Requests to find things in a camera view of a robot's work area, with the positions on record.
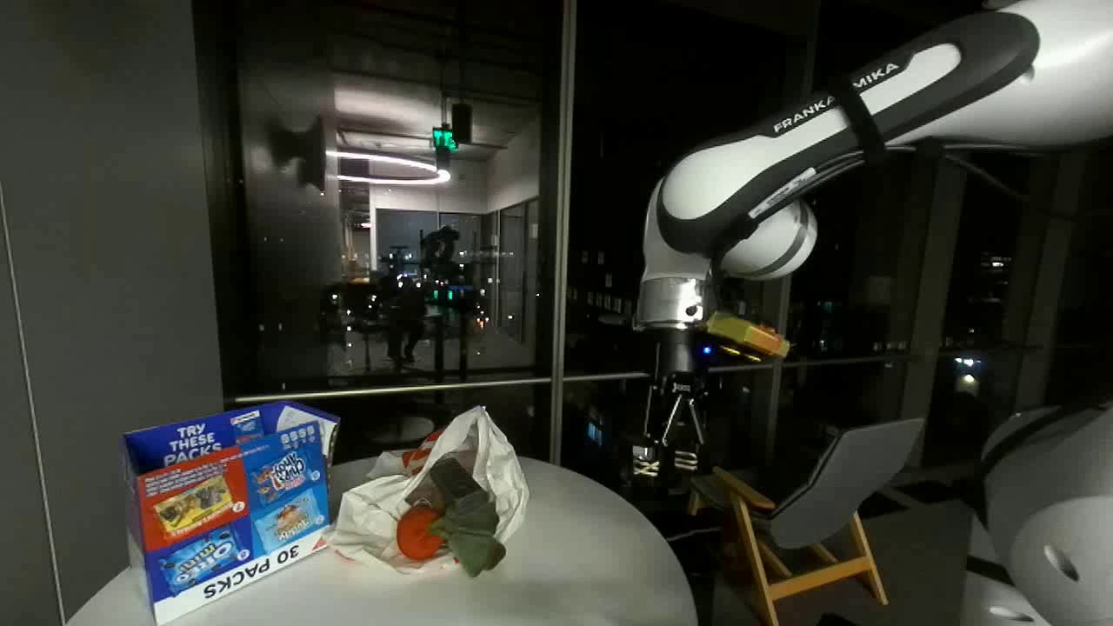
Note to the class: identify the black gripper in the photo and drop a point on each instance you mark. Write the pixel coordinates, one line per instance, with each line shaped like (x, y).
(677, 359)

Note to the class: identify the white plastic bag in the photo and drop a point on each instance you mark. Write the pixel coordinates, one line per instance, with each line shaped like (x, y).
(492, 458)

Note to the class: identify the dark green cloth toy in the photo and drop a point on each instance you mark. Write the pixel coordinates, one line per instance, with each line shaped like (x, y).
(472, 524)

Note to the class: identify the orange toy tomato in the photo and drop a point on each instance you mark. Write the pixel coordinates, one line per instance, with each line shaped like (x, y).
(417, 535)

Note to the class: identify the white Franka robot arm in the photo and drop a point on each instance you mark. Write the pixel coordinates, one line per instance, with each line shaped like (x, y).
(752, 186)

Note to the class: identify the wooden chair with grey seat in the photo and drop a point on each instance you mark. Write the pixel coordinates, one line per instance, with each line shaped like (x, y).
(828, 489)

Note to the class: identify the grey vertical window mullion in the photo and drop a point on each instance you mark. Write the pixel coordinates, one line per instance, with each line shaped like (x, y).
(562, 232)

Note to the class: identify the green exit sign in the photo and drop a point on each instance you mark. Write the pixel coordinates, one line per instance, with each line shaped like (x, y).
(441, 140)

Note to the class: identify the blue snack variety box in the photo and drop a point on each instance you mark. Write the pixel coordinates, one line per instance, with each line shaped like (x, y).
(228, 508)

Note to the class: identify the yellow wrist camera box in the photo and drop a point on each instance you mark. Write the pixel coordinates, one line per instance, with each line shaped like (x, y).
(748, 334)

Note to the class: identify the grey horizontal window rail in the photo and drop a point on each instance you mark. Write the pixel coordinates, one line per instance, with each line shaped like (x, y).
(406, 383)

